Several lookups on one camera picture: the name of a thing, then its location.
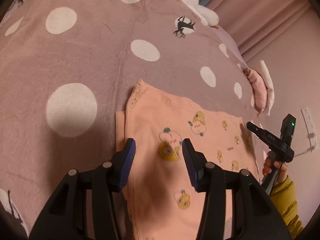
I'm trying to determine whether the folded white cloth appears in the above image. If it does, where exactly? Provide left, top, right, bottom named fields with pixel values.
left=257, top=60, right=275, bottom=117

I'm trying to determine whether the orange printed shirt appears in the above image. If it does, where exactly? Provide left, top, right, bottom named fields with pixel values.
left=115, top=79, right=260, bottom=240

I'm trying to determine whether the white wall outlet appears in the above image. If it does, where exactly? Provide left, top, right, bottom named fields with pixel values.
left=301, top=107, right=316, bottom=135

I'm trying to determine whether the folded pink cloth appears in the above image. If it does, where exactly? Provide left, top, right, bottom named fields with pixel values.
left=244, top=67, right=265, bottom=113

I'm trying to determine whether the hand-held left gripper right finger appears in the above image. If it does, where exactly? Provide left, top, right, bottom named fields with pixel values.
left=182, top=138, right=292, bottom=240

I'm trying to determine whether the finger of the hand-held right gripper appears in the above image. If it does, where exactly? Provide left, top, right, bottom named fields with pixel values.
left=246, top=122, right=280, bottom=148

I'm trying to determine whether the mauve polka dot blanket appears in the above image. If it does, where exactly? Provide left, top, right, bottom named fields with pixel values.
left=0, top=0, right=265, bottom=240

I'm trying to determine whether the person's right forearm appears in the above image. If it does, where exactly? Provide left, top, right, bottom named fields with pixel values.
left=271, top=175, right=304, bottom=234

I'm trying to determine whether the pink curtain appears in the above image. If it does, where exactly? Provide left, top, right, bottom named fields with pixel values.
left=205, top=0, right=320, bottom=64

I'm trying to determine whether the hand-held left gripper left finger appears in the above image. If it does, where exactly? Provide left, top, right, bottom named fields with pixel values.
left=29, top=138, right=137, bottom=240

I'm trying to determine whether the person's right hand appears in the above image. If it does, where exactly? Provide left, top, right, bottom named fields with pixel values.
left=262, top=152, right=288, bottom=187

